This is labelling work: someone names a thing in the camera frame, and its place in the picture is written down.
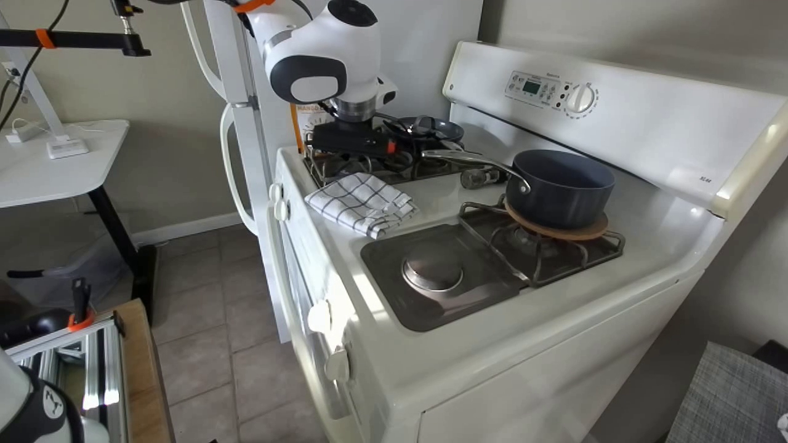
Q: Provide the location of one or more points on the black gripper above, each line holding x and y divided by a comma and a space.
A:
364, 169

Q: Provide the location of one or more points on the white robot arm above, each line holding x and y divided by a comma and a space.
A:
329, 41

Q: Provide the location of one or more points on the white stove burner knob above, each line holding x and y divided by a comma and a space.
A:
282, 209
273, 193
321, 315

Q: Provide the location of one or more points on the white gas stove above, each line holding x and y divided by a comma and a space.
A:
656, 130

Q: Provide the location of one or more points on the white checkered dish towel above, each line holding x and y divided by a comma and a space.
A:
359, 204

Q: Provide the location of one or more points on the glass pan lid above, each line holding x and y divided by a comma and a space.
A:
426, 125

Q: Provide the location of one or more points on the black frying pan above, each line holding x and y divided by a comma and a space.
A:
448, 139

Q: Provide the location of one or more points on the round metal gas burner head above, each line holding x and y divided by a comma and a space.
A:
431, 272

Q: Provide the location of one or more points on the oven digital control panel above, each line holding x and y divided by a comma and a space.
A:
533, 87

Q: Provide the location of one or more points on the dark blue saucepan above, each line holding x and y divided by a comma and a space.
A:
562, 188

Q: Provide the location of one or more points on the round wooden trivet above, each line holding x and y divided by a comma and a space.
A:
575, 235

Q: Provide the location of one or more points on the white oven dial knob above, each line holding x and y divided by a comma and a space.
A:
582, 98

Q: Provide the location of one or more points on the white desk stand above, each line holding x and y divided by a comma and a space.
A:
66, 148

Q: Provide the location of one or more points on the black clamp orange grip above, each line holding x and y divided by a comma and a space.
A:
80, 298

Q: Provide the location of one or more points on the white table black legs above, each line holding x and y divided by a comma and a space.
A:
49, 175

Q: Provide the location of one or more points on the white plug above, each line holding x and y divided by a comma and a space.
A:
23, 130

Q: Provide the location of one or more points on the grey woven fabric cushion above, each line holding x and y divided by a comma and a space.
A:
723, 401

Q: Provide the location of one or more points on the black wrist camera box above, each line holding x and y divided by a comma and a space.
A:
359, 144

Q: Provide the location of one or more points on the black camera boom orange tape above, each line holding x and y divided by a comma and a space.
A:
90, 41

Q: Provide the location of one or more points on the aluminium cart frame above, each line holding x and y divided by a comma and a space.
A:
106, 378

